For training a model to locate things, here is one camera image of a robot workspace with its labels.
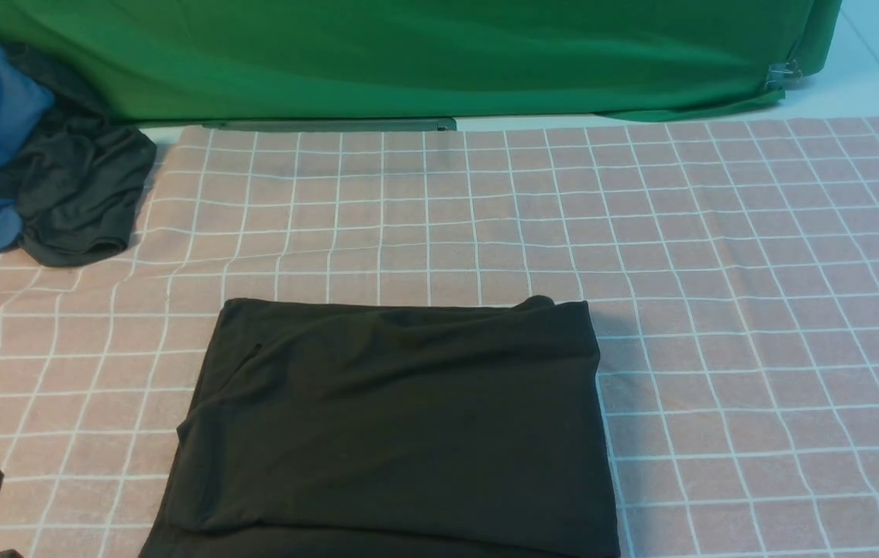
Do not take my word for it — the dark gray long-sleeve shirt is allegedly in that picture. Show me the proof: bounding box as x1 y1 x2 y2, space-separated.
140 296 621 557

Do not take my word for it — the pink checkered tablecloth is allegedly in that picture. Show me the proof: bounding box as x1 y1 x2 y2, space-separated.
0 118 879 557

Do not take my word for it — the metal binder clip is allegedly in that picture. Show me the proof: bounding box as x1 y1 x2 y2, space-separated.
764 60 804 91

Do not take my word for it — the dark gray crumpled garment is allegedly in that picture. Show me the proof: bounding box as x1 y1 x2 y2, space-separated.
0 42 157 267

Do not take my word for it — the green backdrop cloth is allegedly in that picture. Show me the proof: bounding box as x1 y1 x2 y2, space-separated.
0 1 841 123

